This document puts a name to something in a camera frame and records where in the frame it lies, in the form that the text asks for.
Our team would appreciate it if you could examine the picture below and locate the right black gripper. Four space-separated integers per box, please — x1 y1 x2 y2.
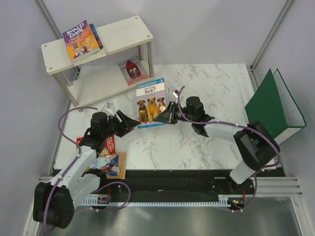
154 102 194 125

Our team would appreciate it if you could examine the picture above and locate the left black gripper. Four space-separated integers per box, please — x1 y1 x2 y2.
102 110 139 139

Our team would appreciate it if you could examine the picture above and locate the dog picture book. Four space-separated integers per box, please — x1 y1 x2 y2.
136 78 166 129

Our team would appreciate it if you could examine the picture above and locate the red Treehouse book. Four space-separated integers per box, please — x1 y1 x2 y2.
76 137 116 158

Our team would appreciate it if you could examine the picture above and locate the Jane Eyre blue book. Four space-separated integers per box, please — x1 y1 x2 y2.
89 24 103 50

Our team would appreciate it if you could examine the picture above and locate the Roald Dahl purple book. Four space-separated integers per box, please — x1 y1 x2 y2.
63 20 100 62

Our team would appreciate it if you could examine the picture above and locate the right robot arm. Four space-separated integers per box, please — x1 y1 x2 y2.
154 96 280 194

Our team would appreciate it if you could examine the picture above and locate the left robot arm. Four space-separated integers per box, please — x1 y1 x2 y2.
32 110 139 231

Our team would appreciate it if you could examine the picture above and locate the orange illustrated book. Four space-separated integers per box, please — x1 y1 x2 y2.
86 153 126 179

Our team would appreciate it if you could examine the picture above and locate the pink book on shelf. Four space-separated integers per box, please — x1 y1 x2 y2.
119 56 149 86

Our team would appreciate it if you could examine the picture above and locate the white two-tier shelf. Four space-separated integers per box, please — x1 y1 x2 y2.
41 16 155 107

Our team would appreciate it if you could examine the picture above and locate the green lever arch binder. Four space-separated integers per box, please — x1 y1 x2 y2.
245 69 307 145

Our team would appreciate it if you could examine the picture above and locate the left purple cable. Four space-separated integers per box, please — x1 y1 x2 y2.
43 105 131 232

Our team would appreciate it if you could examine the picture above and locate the purple cable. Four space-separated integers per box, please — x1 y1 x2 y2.
176 86 281 213
43 105 131 232

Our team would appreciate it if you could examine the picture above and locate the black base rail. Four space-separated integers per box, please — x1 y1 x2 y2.
88 167 256 204

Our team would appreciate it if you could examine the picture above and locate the white slotted cable duct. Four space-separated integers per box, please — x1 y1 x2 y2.
79 195 231 207

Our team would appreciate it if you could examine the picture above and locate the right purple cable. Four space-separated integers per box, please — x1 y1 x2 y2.
176 86 281 213

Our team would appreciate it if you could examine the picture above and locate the aluminium frame post left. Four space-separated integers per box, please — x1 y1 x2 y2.
34 0 62 39

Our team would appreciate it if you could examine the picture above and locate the aluminium frame post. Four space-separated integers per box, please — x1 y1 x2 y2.
34 0 62 39
249 0 295 73

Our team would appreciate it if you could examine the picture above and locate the aluminium frame post right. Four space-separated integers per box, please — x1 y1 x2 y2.
249 0 295 73

